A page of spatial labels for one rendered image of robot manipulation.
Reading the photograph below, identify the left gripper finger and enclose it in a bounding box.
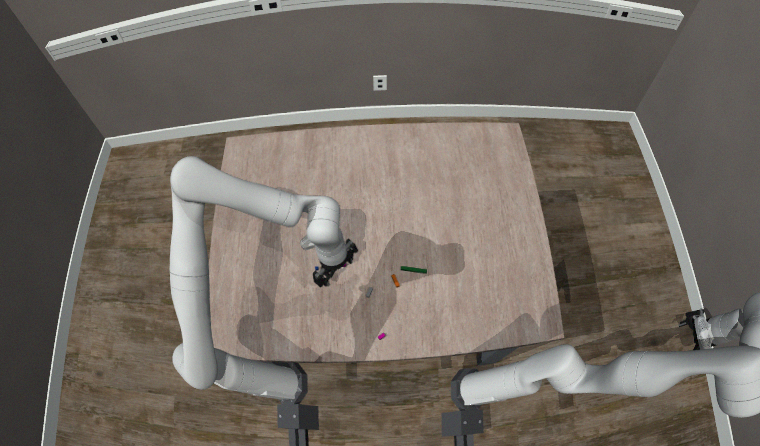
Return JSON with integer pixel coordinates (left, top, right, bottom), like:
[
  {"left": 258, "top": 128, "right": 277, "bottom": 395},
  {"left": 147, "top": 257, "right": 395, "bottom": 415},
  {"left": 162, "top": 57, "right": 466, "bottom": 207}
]
[
  {"left": 313, "top": 268, "right": 337, "bottom": 288},
  {"left": 346, "top": 239, "right": 358, "bottom": 264}
]

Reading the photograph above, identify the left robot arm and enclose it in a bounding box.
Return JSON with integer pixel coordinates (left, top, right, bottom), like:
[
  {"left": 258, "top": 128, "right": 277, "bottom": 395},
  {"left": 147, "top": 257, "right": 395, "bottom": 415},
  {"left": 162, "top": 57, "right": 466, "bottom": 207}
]
[{"left": 170, "top": 156, "right": 347, "bottom": 400}]

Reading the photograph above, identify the green rod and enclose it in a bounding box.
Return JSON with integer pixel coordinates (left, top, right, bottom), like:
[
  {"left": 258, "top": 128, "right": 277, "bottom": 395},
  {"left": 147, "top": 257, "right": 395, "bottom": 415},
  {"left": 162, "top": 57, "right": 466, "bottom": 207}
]
[{"left": 401, "top": 266, "right": 427, "bottom": 274}]

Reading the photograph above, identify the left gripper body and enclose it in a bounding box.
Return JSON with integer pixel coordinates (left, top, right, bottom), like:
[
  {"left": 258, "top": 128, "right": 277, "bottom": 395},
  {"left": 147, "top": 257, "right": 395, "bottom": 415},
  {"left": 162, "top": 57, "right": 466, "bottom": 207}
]
[{"left": 320, "top": 251, "right": 348, "bottom": 273}]

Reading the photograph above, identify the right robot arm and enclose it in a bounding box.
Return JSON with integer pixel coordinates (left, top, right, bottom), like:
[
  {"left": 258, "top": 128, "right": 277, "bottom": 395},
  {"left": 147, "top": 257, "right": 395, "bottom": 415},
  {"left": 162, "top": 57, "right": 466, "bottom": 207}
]
[{"left": 460, "top": 292, "right": 760, "bottom": 418}]

